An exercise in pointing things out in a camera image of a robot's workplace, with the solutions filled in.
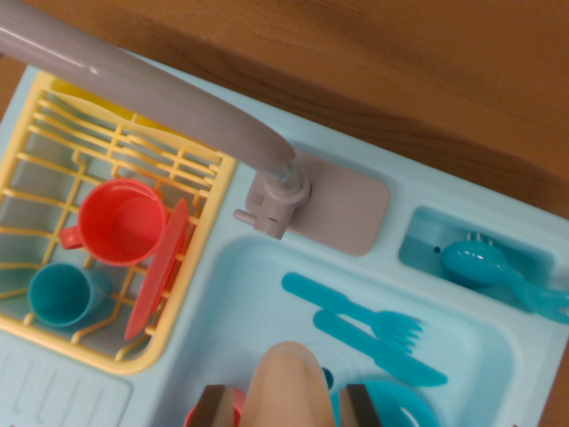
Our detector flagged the teal toy cup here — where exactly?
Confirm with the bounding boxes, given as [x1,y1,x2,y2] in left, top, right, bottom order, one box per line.
[27,262,112,329]

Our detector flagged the grey toy faucet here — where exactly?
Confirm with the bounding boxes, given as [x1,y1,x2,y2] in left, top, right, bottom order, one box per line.
[0,0,312,241]

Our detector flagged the light blue toy sink unit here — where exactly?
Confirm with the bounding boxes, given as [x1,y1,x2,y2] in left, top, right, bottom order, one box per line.
[0,48,569,427]

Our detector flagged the red toy plate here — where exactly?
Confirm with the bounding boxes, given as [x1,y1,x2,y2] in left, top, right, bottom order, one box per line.
[124,197,190,342]

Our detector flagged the yellow dish rack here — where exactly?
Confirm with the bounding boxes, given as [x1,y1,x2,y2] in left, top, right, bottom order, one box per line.
[0,70,239,375]

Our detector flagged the teal toy knife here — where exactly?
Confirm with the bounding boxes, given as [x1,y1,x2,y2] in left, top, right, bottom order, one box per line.
[313,310,449,387]

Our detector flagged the teal toy fork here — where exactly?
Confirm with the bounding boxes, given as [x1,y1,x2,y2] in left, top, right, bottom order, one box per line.
[281,271,423,355]

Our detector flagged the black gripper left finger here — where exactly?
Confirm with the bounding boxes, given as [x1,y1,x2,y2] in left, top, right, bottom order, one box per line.
[191,384,241,427]

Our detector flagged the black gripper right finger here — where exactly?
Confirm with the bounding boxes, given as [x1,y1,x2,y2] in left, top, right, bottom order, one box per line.
[340,383,383,427]

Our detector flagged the red toy tumbler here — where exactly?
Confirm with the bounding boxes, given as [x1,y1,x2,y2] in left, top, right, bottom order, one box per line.
[184,386,248,427]

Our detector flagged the teal toy plate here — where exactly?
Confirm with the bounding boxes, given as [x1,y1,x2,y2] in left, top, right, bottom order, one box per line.
[331,380,437,427]

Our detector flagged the teal dish brush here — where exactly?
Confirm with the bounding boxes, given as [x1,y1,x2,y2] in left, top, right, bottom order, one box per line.
[441,230,569,325]

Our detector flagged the cream detergent bottle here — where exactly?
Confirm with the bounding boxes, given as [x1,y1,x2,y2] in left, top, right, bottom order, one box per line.
[242,340,334,427]

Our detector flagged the red mug with handle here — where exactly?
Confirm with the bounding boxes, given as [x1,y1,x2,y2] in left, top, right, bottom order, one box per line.
[60,179,168,267]

